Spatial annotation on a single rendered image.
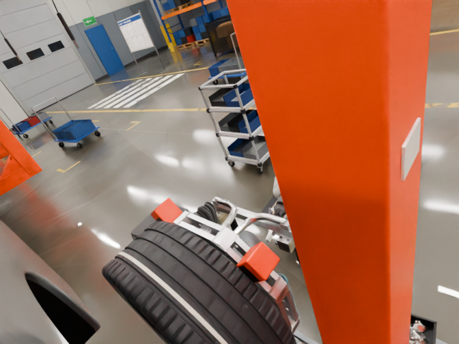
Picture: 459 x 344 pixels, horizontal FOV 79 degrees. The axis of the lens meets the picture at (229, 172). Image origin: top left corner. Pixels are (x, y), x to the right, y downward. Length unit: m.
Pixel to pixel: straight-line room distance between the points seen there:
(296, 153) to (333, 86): 0.11
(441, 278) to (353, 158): 1.78
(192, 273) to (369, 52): 0.64
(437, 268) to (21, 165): 4.33
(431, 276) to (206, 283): 1.57
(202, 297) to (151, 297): 0.12
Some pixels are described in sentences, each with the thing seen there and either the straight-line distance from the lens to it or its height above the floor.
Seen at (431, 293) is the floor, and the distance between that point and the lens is 2.03.
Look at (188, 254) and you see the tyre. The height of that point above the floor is 1.16.
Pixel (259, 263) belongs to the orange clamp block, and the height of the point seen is 1.11.
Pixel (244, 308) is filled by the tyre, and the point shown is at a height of 1.05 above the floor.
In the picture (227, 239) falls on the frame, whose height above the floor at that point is 1.11.
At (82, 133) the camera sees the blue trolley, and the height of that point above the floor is 0.25.
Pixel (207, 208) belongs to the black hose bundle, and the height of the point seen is 1.04.
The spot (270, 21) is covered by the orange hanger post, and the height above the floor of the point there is 1.66.
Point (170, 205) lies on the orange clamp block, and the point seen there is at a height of 1.14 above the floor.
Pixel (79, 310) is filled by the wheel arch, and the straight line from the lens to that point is 1.35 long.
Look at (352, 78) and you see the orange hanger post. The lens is 0.30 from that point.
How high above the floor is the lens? 1.70
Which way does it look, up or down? 32 degrees down
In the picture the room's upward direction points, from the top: 21 degrees counter-clockwise
